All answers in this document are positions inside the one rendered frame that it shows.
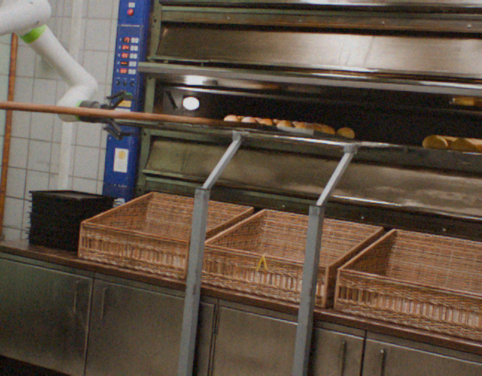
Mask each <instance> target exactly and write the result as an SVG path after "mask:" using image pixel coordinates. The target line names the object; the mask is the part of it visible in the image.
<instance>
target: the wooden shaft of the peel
mask: <svg viewBox="0 0 482 376"><path fill-rule="evenodd" d="M0 110H20V111H24V112H31V113H50V114H60V115H71V116H91V117H101V118H111V119H131V120H143V121H153V122H172V123H182V124H193V125H212V126H223V127H233V128H253V129H255V128H256V126H257V125H256V123H254V122H238V121H228V120H220V119H203V118H193V117H184V116H167V115H157V114H149V113H132V112H122V111H113V110H97V109H89V108H86V107H69V106H60V105H51V104H34V103H25V102H15V101H0Z"/></svg>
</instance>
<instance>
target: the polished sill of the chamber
mask: <svg viewBox="0 0 482 376"><path fill-rule="evenodd" d="M162 123H169V124H177V125H192V126H199V127H206V128H220V129H228V130H235V131H242V132H249V133H256V134H271V135H278V136H285V137H300V138H307V139H315V140H328V141H336V142H350V143H356V144H357V151H365V152H372V153H379V154H393V155H400V156H408V157H420V158H428V159H435V160H441V161H449V162H456V163H470V164H477V165H482V154H478V153H470V152H462V151H449V150H440V149H433V148H419V147H411V146H404V145H389V144H382V143H373V142H360V141H352V140H338V139H330V138H323V137H308V136H301V135H293V134H279V133H272V132H263V131H257V130H249V129H242V128H228V127H220V126H212V125H193V124H182V123H172V122H162Z"/></svg>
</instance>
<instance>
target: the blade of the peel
mask: <svg viewBox="0 0 482 376"><path fill-rule="evenodd" d="M265 131H272V132H279V133H287V134H301V135H309V136H318V137H339V136H335V135H332V134H326V133H323V131H318V130H314V129H306V128H292V127H284V126H277V125H266V130H265ZM339 138H346V137H339Z"/></svg>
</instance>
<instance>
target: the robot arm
mask: <svg viewBox="0 0 482 376"><path fill-rule="evenodd" d="M50 15H51V8H50V6H49V3H48V2H47V1H46V0H4V1H3V2H2V4H1V7H0V36H3V35H6V34H11V33H15V34H16V35H17V36H18V37H20V38H21V39H22V40H23V41H24V42H25V44H26V45H27V46H28V47H29V48H30V49H33V50H34V51H35V52H36V53H37V54H38V55H39V56H41V58H42V59H44V61H45V62H47V64H48V65H50V67H51V68H53V70H54V71H55V72H56V73H57V74H58V75H59V76H60V77H61V78H62V79H63V80H64V81H65V82H66V83H67V85H68V87H69V89H68V90H67V92H66V93H65V95H64V96H63V97H62V98H61V100H59V102H58V103H57V105H60V106H69V107H86V108H89V109H97V110H113V111H115V109H116V107H117V105H119V104H120V103H122V102H123V101H124V100H125V99H131V100H139V101H141V98H133V95H128V94H127V90H120V91H118V92H116V93H114V94H112V95H110V96H105V97H104V98H105V99H106V103H105V104H102V103H99V102H98V101H91V99H92V97H93V96H94V95H96V93H97V92H98V82H97V80H96V79H95V78H94V77H93V76H92V75H90V74H89V73H88V72H87V71H86V70H85V69H83V68H82V67H81V66H80V64H79V63H78V62H77V60H76V59H75V58H73V57H72V56H71V55H70V54H69V52H68V51H67V50H66V49H65V48H64V47H63V46H62V45H61V44H60V42H59V41H58V39H57V38H56V36H55V35H54V34H53V33H52V32H51V31H50V29H49V28H48V26H47V24H46V23H47V22H48V21H49V18H50ZM117 97H119V98H118V99H116V100H115V101H114V102H113V103H111V104H110V103H109V102H110V101H112V99H115V98H117ZM58 117H59V118H60V119H61V120H62V121H64V122H89V123H97V122H103V123H104V127H102V130H105V131H107V132H108V133H109V134H110V135H111V136H112V137H113V138H115V139H116V140H122V138H123V137H129V136H130V134H132V135H138V133H131V132H130V131H122V129H121V128H120V127H119V126H118V125H117V124H116V122H115V120H114V119H111V118H101V117H91V116H71V115H60V114H58ZM108 123H109V124H110V125H111V126H112V127H113V129H114V130H115V131H113V130H112V129H111V128H110V127H109V126H108V125H107V124H108ZM115 132H116V133H115Z"/></svg>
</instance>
